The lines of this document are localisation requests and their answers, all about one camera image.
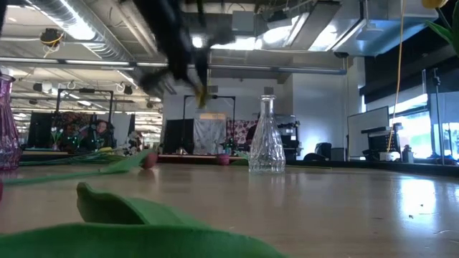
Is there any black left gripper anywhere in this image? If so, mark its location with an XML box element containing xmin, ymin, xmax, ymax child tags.
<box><xmin>168</xmin><ymin>39</ymin><xmax>212</xmax><ymax>100</ymax></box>

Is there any clear glass vase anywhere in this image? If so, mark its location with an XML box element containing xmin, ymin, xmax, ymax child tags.
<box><xmin>248</xmin><ymin>95</ymin><xmax>287</xmax><ymax>175</ymax></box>

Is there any purple glass vase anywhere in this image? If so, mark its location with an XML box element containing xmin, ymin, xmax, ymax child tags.
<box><xmin>0</xmin><ymin>73</ymin><xmax>23</xmax><ymax>171</ymax></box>

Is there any silver ceiling pipe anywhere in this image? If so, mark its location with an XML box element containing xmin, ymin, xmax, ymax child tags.
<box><xmin>0</xmin><ymin>56</ymin><xmax>347</xmax><ymax>75</ymax></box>

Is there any grey hanging cloth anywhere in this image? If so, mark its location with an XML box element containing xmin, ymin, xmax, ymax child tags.
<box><xmin>193</xmin><ymin>118</ymin><xmax>227</xmax><ymax>156</ymax></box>

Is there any pink patterned cloth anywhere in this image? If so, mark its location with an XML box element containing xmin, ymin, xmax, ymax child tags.
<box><xmin>225</xmin><ymin>120</ymin><xmax>259</xmax><ymax>146</ymax></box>

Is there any person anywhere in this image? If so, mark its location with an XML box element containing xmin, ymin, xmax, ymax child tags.
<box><xmin>82</xmin><ymin>120</ymin><xmax>116</xmax><ymax>151</ymax></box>

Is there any black office chair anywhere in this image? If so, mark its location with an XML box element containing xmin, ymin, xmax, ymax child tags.
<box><xmin>303</xmin><ymin>142</ymin><xmax>333</xmax><ymax>161</ymax></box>

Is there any white board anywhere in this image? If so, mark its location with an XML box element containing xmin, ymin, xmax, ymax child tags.
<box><xmin>346</xmin><ymin>105</ymin><xmax>390</xmax><ymax>158</ymax></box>

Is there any small dark bottle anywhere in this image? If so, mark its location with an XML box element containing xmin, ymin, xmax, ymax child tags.
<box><xmin>401</xmin><ymin>144</ymin><xmax>415</xmax><ymax>164</ymax></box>

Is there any black stand pole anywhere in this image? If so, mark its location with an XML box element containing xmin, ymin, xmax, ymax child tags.
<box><xmin>431</xmin><ymin>67</ymin><xmax>445</xmax><ymax>166</ymax></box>

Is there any black background station frame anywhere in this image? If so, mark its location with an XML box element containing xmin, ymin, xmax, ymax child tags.
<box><xmin>182</xmin><ymin>95</ymin><xmax>237</xmax><ymax>156</ymax></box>

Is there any silver ribbed air duct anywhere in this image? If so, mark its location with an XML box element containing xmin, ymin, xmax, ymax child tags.
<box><xmin>27</xmin><ymin>0</ymin><xmax>136</xmax><ymax>62</ymax></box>

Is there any black yellow cable reel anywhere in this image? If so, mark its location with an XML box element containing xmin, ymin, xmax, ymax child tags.
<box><xmin>39</xmin><ymin>27</ymin><xmax>66</xmax><ymax>48</ymax></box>

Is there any large flat silver duct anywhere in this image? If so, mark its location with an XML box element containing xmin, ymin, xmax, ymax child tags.
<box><xmin>211</xmin><ymin>0</ymin><xmax>438</xmax><ymax>58</ymax></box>

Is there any yellow hanging cable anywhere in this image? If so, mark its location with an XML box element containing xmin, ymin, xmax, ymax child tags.
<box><xmin>386</xmin><ymin>0</ymin><xmax>407</xmax><ymax>152</ymax></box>

